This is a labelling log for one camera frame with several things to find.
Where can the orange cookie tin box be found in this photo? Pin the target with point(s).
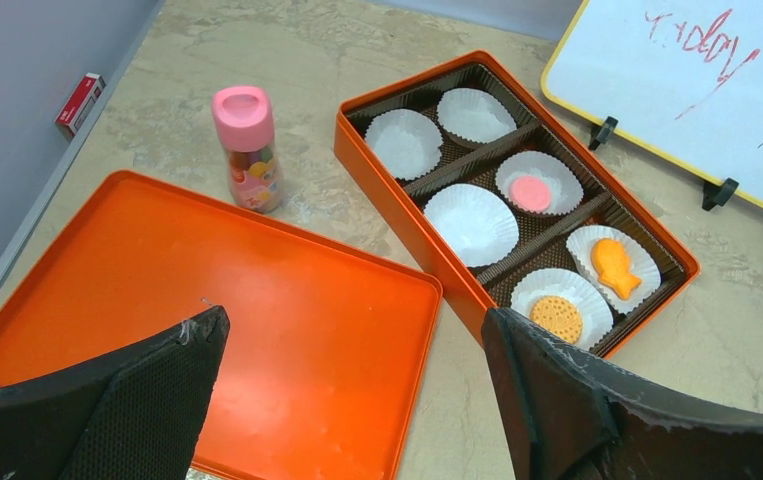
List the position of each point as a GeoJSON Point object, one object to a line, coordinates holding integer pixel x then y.
{"type": "Point", "coordinates": [471, 292]}

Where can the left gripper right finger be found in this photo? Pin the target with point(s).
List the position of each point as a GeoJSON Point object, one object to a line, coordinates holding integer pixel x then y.
{"type": "Point", "coordinates": [569, 414]}

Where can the orange tin lid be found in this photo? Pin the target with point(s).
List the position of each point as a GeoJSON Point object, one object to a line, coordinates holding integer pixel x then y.
{"type": "Point", "coordinates": [327, 343]}

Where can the orange fish cookie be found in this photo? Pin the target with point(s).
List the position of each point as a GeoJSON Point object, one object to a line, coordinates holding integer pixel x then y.
{"type": "Point", "coordinates": [612, 265]}

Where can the white paper cup middle-left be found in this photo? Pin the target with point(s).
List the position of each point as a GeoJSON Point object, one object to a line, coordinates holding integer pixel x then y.
{"type": "Point", "coordinates": [475, 223]}

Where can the pink round cookie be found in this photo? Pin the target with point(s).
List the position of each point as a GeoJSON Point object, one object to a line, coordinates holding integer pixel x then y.
{"type": "Point", "coordinates": [530, 193]}

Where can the white paper cup near-left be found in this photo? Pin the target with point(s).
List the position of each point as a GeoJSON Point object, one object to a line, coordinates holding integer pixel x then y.
{"type": "Point", "coordinates": [596, 314]}

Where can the round patterned biscuit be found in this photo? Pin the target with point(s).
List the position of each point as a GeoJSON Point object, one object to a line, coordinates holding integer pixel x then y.
{"type": "Point", "coordinates": [558, 316]}

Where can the white paper cup near-right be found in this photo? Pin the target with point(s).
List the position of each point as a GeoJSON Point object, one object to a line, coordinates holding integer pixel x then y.
{"type": "Point", "coordinates": [579, 244]}

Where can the pink cap sprinkle bottle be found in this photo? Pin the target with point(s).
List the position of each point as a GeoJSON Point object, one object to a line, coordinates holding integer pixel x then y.
{"type": "Point", "coordinates": [244, 124]}

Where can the black whiteboard foot right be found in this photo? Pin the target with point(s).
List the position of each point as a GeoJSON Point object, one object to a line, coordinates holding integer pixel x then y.
{"type": "Point", "coordinates": [717, 195]}

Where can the black whiteboard foot left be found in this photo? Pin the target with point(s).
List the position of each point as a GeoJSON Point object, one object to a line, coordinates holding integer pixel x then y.
{"type": "Point", "coordinates": [601, 133]}

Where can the white paper cup middle-right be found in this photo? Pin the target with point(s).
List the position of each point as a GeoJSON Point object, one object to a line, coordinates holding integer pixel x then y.
{"type": "Point", "coordinates": [566, 190]}

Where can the small red box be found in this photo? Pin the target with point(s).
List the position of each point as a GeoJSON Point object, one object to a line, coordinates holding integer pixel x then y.
{"type": "Point", "coordinates": [79, 104]}

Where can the black whiteboard foot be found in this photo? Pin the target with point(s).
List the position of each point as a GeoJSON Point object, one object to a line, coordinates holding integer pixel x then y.
{"type": "Point", "coordinates": [717, 195]}
{"type": "Point", "coordinates": [601, 133]}

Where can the white paper cup far-left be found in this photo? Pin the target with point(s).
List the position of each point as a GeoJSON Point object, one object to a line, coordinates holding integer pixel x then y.
{"type": "Point", "coordinates": [406, 142]}

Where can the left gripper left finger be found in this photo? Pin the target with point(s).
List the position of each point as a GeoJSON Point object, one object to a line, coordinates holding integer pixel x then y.
{"type": "Point", "coordinates": [133, 413]}

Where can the white board yellow frame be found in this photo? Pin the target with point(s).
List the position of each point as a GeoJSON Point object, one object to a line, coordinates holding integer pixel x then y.
{"type": "Point", "coordinates": [682, 79]}

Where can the white paper cup far-right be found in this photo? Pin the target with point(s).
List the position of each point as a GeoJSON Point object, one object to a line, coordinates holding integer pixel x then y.
{"type": "Point", "coordinates": [473, 117]}

